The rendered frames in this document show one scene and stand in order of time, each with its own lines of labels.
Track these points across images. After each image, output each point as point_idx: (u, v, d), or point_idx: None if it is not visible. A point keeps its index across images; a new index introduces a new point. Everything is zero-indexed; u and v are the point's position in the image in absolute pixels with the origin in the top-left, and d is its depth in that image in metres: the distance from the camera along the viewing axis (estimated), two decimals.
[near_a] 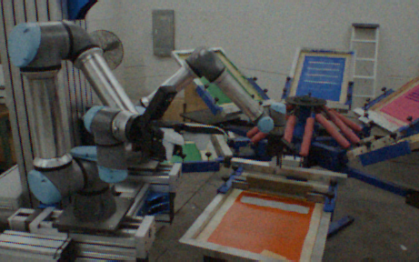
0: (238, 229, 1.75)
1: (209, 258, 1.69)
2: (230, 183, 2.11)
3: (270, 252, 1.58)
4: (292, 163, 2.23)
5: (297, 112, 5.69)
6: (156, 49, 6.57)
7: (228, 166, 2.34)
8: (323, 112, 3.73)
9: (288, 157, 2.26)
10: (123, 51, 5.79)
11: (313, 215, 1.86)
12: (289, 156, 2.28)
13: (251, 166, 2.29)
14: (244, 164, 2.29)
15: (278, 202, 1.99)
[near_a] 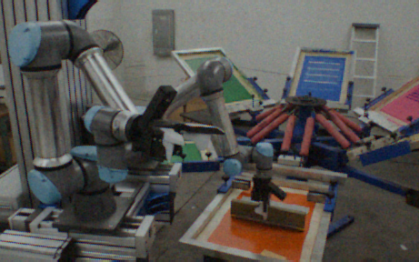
0: (238, 229, 1.75)
1: (209, 258, 1.69)
2: (230, 183, 2.11)
3: (270, 252, 1.58)
4: (292, 163, 2.23)
5: (297, 112, 5.69)
6: (156, 49, 6.57)
7: None
8: (323, 112, 3.73)
9: (288, 157, 2.26)
10: (123, 51, 5.79)
11: (313, 215, 1.86)
12: (289, 156, 2.28)
13: (251, 166, 2.29)
14: None
15: (278, 202, 1.99)
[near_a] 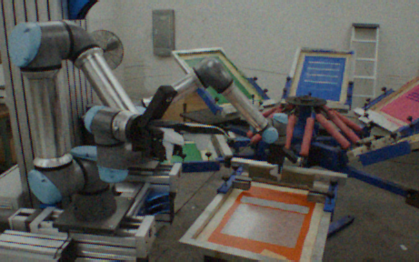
0: None
1: (209, 258, 1.69)
2: (230, 183, 2.11)
3: (270, 252, 1.58)
4: (292, 163, 2.23)
5: (297, 112, 5.69)
6: (156, 49, 6.57)
7: (228, 166, 2.34)
8: (323, 112, 3.73)
9: None
10: (123, 51, 5.79)
11: (313, 215, 1.86)
12: None
13: None
14: (244, 164, 2.29)
15: (278, 202, 1.99)
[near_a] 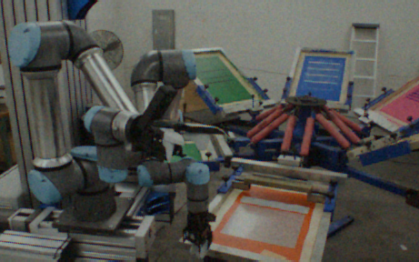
0: None
1: (209, 258, 1.69)
2: (230, 183, 2.11)
3: (270, 252, 1.58)
4: (292, 163, 2.23)
5: (297, 112, 5.69)
6: (156, 49, 6.57)
7: (228, 166, 2.34)
8: (323, 112, 3.73)
9: (288, 157, 2.26)
10: (123, 51, 5.79)
11: (313, 215, 1.86)
12: (289, 156, 2.27)
13: (251, 166, 2.29)
14: (244, 164, 2.29)
15: (278, 202, 1.99)
